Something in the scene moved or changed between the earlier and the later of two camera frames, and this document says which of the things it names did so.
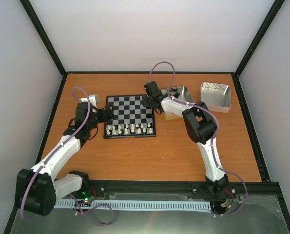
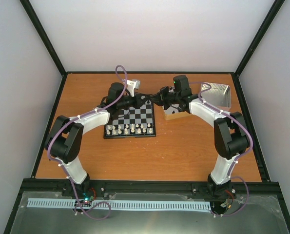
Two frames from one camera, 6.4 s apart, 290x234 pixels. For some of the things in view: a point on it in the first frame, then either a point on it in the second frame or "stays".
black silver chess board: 131,119 stays
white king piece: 132,130 stays
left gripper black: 105,118 -> 139,103
